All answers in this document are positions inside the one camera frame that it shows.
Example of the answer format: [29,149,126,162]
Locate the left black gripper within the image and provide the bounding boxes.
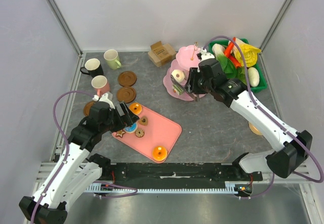
[100,101,139,133]

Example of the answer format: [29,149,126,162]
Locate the metal serving tongs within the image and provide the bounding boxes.
[170,75,200,102]

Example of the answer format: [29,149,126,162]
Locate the green layered cake slice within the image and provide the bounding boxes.
[172,84,184,95]

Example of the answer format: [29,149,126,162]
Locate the small orange glazed donut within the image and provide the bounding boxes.
[152,146,168,162]

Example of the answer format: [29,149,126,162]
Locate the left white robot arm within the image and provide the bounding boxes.
[19,102,139,223]

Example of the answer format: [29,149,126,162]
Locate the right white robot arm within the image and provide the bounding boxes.
[185,58,312,181]

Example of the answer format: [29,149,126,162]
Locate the large orange glazed donut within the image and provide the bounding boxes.
[129,102,142,115]

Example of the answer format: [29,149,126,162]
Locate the blue glazed donut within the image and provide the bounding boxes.
[124,123,138,133]

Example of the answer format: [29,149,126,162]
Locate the brown saucer middle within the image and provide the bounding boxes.
[116,86,136,103]

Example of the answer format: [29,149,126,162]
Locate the brown saucer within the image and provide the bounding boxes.
[83,101,95,116]
[117,71,137,86]
[116,86,136,103]

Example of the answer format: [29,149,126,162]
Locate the heart shaped cookie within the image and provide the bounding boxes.
[138,116,148,125]

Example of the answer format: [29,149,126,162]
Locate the star shaped cookie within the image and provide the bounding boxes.
[115,129,126,138]

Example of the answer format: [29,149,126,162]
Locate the green bok choy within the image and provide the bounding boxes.
[212,43,237,78]

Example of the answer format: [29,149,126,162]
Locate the small chocolate nut donut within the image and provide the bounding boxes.
[135,128,145,138]

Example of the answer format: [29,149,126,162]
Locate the pink three tier stand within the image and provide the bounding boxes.
[163,43,204,101]

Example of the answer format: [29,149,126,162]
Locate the spinach leaves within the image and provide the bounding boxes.
[235,67,248,85]

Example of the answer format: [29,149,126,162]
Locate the brown saucer upper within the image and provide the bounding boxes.
[117,71,137,86]

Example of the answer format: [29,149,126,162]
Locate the pink serving tray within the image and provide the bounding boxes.
[112,105,182,163]

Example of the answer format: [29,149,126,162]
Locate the red chili pepper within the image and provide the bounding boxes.
[224,37,236,57]

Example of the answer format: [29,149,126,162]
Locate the brown saucer lower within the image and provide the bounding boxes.
[83,101,95,116]

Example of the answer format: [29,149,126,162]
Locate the pink mug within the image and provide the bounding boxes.
[91,75,110,97]

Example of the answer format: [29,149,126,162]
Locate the white eggplant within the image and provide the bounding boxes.
[248,67,260,87]

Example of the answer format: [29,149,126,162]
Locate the yellow napa cabbage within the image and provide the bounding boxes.
[232,38,261,67]

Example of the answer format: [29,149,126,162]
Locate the cardboard box stack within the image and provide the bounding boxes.
[148,41,176,67]

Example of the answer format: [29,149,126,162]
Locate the green plastic crate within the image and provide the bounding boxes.
[208,39,267,93]

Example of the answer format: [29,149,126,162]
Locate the green mug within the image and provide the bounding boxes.
[104,50,122,70]

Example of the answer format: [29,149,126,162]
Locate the yellow round sponge cake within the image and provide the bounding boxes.
[249,122,263,136]

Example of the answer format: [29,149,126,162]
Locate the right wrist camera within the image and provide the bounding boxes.
[197,48,215,61]

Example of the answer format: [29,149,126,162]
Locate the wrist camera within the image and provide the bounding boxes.
[92,92,115,109]
[197,48,215,61]

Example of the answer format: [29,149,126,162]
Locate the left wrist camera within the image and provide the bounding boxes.
[92,92,115,109]

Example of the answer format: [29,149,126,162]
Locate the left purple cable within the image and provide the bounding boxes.
[31,91,139,224]

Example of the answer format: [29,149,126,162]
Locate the purple cable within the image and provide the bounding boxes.
[201,35,324,200]
[31,91,139,224]

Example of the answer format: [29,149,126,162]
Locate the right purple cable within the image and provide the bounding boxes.
[201,35,324,200]

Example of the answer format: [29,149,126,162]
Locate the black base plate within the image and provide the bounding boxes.
[99,163,263,190]

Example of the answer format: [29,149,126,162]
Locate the white cable duct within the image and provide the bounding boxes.
[84,183,250,194]

